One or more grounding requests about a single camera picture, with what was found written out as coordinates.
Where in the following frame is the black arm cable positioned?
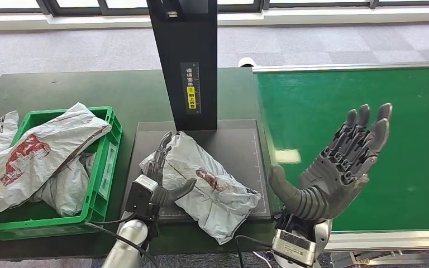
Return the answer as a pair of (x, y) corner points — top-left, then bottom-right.
(235, 235), (274, 268)
(85, 221), (160, 268)

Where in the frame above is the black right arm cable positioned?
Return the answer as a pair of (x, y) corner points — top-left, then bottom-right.
(235, 235), (274, 268)

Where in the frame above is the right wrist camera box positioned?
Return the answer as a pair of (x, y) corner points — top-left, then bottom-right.
(271, 228), (318, 268)

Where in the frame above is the black scanner base plate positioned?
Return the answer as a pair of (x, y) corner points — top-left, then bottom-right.
(120, 119), (273, 223)

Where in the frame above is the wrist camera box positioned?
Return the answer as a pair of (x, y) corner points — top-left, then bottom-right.
(271, 228), (318, 268)
(125, 174), (160, 219)

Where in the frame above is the aluminium conveyor frame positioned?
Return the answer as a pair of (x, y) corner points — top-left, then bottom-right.
(251, 61), (429, 268)

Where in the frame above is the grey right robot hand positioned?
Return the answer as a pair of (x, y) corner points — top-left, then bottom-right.
(268, 103), (394, 222)

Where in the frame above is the plain grey parcel bag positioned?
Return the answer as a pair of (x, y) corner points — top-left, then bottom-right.
(29, 153), (97, 218)

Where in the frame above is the grey parcel bag red print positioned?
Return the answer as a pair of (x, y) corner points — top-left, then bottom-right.
(0, 102), (112, 214)

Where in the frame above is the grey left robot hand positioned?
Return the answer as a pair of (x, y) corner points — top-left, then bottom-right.
(142, 131), (197, 208)

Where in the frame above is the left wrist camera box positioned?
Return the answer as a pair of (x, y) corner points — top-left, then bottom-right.
(125, 174), (160, 219)

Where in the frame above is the dark window frame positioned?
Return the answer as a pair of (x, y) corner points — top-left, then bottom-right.
(0, 0), (429, 16)

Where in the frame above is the green plastic crate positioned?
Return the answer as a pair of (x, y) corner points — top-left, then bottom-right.
(0, 106), (123, 241)

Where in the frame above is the black yellow ruler label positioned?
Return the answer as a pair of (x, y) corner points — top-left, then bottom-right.
(179, 61), (202, 115)

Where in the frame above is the green conveyor belt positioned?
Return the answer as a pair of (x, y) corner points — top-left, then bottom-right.
(253, 66), (429, 233)

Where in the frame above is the grey parcel red stain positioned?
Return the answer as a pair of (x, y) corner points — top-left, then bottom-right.
(139, 131), (261, 246)

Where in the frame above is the black scanner column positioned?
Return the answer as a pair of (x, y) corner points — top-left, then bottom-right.
(146, 0), (218, 131)

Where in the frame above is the thin white cable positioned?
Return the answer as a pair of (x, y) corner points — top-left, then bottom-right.
(253, 252), (273, 268)

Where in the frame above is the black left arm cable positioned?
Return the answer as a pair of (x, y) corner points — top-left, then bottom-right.
(85, 221), (160, 268)

